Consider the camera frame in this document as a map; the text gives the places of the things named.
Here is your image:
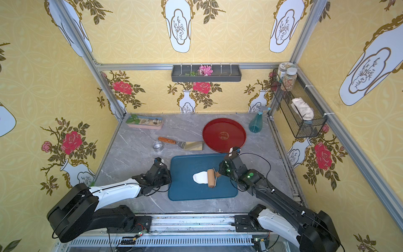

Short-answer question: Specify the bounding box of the wooden rolling pin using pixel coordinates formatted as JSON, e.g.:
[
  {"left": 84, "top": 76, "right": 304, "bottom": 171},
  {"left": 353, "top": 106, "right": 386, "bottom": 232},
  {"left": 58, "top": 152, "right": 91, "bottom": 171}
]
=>
[{"left": 207, "top": 169, "right": 221, "bottom": 189}]

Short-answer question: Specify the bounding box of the teal plastic tray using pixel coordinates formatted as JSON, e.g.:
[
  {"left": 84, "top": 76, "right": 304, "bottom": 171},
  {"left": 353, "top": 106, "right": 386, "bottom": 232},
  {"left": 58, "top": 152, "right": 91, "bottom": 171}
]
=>
[{"left": 169, "top": 153, "right": 238, "bottom": 201}]

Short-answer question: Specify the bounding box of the white dough lump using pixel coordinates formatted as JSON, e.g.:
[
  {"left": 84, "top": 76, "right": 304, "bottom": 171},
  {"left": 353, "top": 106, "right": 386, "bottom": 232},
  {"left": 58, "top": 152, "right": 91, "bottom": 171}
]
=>
[{"left": 193, "top": 171, "right": 208, "bottom": 184}]

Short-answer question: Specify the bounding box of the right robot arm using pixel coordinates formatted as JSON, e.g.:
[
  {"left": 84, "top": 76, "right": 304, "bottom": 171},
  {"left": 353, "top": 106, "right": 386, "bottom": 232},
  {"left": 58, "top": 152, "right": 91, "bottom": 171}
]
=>
[{"left": 219, "top": 152, "right": 342, "bottom": 252}]

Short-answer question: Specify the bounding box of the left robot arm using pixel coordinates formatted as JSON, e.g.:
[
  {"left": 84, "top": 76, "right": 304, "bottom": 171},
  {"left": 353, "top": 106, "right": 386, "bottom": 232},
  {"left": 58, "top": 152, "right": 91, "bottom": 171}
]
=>
[{"left": 47, "top": 157, "right": 172, "bottom": 243}]

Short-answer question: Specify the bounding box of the small glass cup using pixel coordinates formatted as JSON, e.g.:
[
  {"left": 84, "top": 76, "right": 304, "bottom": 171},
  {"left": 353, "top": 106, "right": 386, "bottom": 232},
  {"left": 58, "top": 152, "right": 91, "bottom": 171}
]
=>
[{"left": 152, "top": 140, "right": 164, "bottom": 152}]

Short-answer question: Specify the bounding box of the red round tray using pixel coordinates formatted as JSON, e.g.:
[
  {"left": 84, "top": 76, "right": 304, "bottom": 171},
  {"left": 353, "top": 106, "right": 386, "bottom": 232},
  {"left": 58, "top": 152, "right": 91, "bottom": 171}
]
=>
[{"left": 202, "top": 118, "right": 247, "bottom": 153}]

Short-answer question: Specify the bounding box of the green spray bottle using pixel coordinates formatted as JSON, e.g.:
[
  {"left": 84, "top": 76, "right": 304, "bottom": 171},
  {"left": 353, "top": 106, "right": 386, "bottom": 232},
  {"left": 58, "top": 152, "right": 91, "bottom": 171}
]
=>
[{"left": 249, "top": 106, "right": 271, "bottom": 133}]

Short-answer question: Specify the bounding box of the pink rectangular planter box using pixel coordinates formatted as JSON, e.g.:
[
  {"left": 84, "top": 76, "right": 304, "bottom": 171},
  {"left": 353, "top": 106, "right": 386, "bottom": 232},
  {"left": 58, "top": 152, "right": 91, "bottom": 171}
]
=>
[{"left": 126, "top": 114, "right": 164, "bottom": 130}]

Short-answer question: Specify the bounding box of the beige cloth in basket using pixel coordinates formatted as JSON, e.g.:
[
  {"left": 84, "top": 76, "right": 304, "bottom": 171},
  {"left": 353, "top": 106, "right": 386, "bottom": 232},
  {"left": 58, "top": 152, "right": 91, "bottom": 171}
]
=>
[{"left": 291, "top": 98, "right": 314, "bottom": 121}]

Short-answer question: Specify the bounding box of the pink artificial flower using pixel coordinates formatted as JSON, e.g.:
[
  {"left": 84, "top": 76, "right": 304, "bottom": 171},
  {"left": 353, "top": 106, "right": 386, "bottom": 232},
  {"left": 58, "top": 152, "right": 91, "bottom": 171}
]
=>
[{"left": 197, "top": 65, "right": 214, "bottom": 76}]

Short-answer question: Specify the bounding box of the spice jar white lid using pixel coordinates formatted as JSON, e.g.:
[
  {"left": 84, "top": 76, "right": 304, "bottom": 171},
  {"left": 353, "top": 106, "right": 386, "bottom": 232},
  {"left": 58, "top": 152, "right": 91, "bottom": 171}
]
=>
[{"left": 281, "top": 67, "right": 298, "bottom": 91}]

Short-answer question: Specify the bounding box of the jar with patterned lid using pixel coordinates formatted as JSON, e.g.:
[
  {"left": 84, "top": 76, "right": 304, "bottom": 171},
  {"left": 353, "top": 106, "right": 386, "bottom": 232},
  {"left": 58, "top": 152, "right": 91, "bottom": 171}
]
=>
[{"left": 277, "top": 62, "right": 295, "bottom": 82}]

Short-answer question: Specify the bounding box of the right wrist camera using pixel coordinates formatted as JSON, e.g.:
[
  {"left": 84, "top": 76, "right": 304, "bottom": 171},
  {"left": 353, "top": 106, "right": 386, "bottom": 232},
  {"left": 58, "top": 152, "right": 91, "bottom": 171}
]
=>
[{"left": 227, "top": 147, "right": 241, "bottom": 159}]

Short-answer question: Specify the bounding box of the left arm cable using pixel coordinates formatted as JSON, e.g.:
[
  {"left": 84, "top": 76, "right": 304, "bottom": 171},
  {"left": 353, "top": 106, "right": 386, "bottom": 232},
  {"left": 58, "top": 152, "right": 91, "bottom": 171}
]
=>
[{"left": 141, "top": 184, "right": 172, "bottom": 196}]

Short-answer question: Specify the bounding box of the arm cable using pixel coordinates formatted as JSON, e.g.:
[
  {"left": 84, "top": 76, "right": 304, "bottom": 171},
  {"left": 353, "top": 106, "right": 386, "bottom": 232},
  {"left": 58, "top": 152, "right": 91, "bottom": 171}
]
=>
[
  {"left": 141, "top": 184, "right": 172, "bottom": 196},
  {"left": 237, "top": 152, "right": 273, "bottom": 180}
]

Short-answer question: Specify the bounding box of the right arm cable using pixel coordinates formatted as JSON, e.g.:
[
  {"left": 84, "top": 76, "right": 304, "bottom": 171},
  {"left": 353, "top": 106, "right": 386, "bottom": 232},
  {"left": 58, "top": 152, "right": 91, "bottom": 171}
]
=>
[{"left": 237, "top": 152, "right": 273, "bottom": 180}]

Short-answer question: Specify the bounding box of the metal dough scraper wooden handle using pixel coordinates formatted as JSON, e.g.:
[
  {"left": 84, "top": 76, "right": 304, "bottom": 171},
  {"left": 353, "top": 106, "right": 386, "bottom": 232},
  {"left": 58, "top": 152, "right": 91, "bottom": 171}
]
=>
[{"left": 158, "top": 136, "right": 204, "bottom": 151}]

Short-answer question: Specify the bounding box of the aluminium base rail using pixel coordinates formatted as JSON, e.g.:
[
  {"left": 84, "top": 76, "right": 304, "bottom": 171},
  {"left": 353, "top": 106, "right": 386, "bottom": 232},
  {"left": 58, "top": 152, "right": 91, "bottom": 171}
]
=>
[{"left": 53, "top": 213, "right": 333, "bottom": 252}]

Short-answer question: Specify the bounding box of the black wire basket shelf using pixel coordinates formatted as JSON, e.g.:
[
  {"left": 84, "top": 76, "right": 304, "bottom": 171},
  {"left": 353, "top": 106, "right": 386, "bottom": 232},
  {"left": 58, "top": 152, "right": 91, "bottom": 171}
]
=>
[{"left": 270, "top": 69, "right": 327, "bottom": 138}]

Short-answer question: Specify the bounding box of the grey wall shelf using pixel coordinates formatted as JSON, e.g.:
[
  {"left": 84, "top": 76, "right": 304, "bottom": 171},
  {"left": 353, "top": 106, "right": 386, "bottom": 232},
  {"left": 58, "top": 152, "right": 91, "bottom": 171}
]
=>
[{"left": 171, "top": 64, "right": 242, "bottom": 83}]

